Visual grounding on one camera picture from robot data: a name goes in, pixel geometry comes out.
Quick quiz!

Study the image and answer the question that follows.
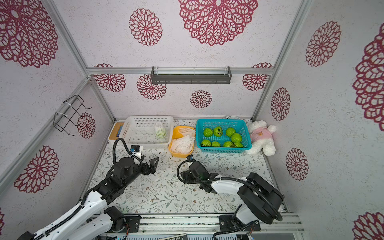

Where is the green custard apple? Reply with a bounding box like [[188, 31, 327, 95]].
[[226, 128, 236, 138], [201, 139, 212, 147], [203, 128, 214, 138], [213, 127, 223, 138], [156, 130, 168, 139], [211, 141, 221, 148], [234, 142, 244, 148], [231, 133, 243, 143]]

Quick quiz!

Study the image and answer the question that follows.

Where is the white foam net sleeve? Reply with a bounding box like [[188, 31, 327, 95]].
[[155, 122, 168, 139]]

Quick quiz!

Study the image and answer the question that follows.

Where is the white teddy bear pink shirt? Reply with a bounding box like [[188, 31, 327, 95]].
[[245, 121, 277, 157]]

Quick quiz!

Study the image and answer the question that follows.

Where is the black wire wall rack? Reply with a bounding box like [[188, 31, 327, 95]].
[[53, 95, 91, 137]]

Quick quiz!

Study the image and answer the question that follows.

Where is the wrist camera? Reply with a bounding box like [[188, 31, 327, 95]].
[[187, 155, 196, 163], [130, 145, 143, 160]]

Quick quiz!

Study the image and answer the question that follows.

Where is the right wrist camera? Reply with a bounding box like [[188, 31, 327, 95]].
[[187, 155, 196, 163]]

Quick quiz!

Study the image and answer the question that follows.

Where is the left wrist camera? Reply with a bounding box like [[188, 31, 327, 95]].
[[130, 145, 143, 160]]

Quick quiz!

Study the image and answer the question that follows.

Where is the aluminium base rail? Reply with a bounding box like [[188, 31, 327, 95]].
[[89, 212, 305, 240]]

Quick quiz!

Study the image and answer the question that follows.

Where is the white box wooden lid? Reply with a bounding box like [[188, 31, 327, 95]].
[[108, 122, 124, 141]]

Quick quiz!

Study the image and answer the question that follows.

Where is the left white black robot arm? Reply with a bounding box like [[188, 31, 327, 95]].
[[19, 138, 159, 240]]

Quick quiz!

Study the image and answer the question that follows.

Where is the teal plastic basket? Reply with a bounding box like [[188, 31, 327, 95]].
[[196, 119, 252, 153]]

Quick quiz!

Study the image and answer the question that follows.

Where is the white plastic basket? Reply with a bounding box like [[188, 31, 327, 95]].
[[120, 116, 174, 149]]

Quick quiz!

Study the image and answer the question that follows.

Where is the yellow plastic tray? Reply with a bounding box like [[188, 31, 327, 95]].
[[167, 125, 196, 159]]

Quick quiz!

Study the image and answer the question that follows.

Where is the floral table mat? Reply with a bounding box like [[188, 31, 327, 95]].
[[85, 119, 283, 215]]

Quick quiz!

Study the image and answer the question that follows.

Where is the pile of white foam nets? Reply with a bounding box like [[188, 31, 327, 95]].
[[170, 128, 196, 155]]

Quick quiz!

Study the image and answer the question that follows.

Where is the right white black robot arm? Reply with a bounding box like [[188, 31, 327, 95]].
[[176, 155, 284, 240]]

